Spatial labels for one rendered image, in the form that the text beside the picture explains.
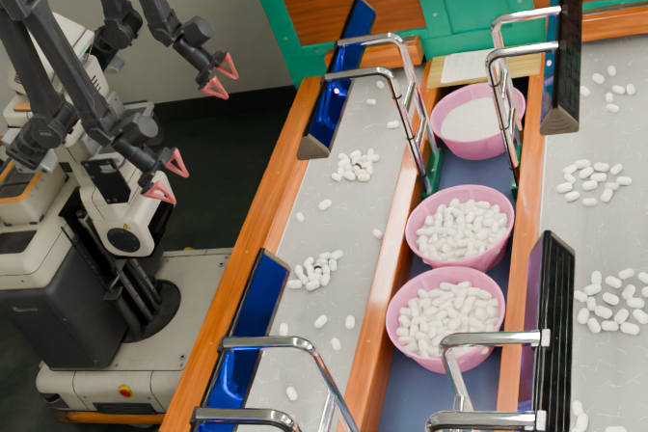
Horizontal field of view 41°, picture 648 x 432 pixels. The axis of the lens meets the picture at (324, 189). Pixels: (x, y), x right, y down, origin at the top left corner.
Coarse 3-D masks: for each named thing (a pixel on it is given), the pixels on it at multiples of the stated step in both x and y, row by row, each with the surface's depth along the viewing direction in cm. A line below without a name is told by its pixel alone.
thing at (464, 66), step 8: (448, 56) 267; (456, 56) 265; (464, 56) 264; (472, 56) 262; (480, 56) 261; (448, 64) 263; (456, 64) 262; (464, 64) 261; (472, 64) 259; (480, 64) 258; (496, 64) 256; (448, 72) 260; (456, 72) 259; (464, 72) 257; (472, 72) 256; (480, 72) 255; (448, 80) 257; (456, 80) 256
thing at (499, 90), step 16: (512, 16) 208; (528, 16) 207; (544, 16) 206; (496, 32) 212; (496, 48) 215; (512, 48) 197; (528, 48) 196; (544, 48) 195; (560, 48) 193; (496, 80) 204; (496, 96) 206; (512, 96) 224; (496, 112) 210; (512, 112) 225; (512, 128) 220; (512, 144) 216; (512, 160) 219; (512, 176) 223; (512, 192) 224
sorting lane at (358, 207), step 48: (384, 96) 268; (336, 144) 258; (384, 144) 250; (336, 192) 241; (384, 192) 234; (288, 240) 232; (336, 240) 226; (288, 288) 218; (336, 288) 213; (336, 336) 201; (288, 384) 195
